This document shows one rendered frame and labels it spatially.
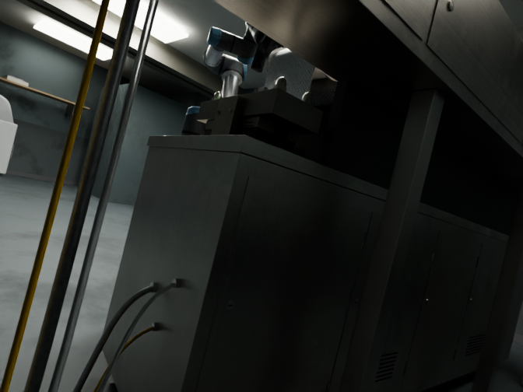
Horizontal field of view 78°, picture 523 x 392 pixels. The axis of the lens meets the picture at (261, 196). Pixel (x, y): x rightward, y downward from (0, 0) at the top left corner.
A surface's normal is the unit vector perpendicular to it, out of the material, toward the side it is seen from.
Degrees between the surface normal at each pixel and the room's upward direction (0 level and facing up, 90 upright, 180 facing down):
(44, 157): 90
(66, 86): 90
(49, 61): 90
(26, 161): 90
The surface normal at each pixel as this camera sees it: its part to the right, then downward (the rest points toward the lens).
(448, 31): 0.59, 0.14
